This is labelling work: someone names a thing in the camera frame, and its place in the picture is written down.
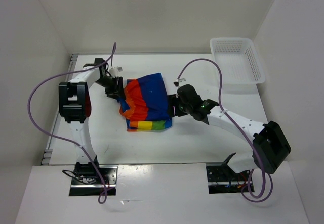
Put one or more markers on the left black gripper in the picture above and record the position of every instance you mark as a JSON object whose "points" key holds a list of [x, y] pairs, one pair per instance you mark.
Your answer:
{"points": [[117, 90]]}

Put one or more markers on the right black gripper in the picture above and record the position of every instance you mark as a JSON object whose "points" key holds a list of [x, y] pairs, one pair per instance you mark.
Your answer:
{"points": [[173, 99]]}

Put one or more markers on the rainbow striped shorts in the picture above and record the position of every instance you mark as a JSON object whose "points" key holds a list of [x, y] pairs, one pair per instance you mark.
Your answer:
{"points": [[145, 107]]}

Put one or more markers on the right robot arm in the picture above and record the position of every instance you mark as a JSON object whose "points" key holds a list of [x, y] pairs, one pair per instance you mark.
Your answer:
{"points": [[269, 144]]}

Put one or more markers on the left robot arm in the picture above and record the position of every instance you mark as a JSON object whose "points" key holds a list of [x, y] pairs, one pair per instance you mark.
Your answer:
{"points": [[75, 107]]}

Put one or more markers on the white plastic basket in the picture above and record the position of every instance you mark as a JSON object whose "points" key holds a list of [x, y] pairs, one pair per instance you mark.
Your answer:
{"points": [[238, 61]]}

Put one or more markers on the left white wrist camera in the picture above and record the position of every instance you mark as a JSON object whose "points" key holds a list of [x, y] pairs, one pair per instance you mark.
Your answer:
{"points": [[115, 71]]}

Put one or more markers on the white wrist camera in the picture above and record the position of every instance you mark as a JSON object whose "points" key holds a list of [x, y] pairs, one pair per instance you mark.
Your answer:
{"points": [[115, 71], [179, 82]]}

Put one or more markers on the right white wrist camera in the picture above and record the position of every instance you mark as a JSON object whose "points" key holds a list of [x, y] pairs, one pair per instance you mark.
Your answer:
{"points": [[179, 82]]}

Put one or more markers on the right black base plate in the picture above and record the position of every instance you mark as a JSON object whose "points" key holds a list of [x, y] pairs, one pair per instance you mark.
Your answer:
{"points": [[221, 179]]}

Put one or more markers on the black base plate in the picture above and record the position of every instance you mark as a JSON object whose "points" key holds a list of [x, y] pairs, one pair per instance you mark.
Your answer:
{"points": [[221, 179], [89, 184]]}

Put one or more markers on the aluminium table edge rail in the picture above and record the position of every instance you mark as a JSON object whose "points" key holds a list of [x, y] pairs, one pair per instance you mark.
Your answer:
{"points": [[48, 149]]}

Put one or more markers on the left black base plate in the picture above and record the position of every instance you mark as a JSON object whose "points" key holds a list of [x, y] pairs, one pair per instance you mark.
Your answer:
{"points": [[89, 184]]}

